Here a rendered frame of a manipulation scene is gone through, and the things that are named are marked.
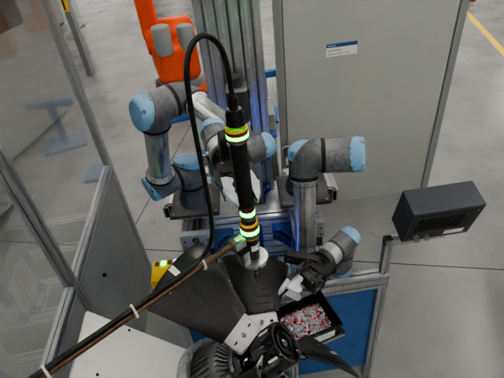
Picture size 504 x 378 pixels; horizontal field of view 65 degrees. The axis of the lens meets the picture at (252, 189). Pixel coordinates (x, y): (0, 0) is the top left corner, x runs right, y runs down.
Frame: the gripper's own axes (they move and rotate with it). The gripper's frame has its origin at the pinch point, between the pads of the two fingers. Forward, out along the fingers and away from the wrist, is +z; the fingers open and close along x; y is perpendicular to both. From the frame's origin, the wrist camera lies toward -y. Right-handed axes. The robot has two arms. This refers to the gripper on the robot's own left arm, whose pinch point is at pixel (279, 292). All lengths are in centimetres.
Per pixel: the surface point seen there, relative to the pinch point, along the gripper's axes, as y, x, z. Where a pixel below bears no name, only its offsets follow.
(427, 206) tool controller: 16, -7, -58
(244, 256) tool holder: 1.6, -33.0, 14.7
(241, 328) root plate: 4.1, -9.5, 19.5
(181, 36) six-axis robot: -322, 66, -191
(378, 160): -63, 90, -184
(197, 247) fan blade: -15.4, -22.8, 16.5
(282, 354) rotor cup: 16.2, -8.7, 16.7
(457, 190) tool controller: 20, -9, -70
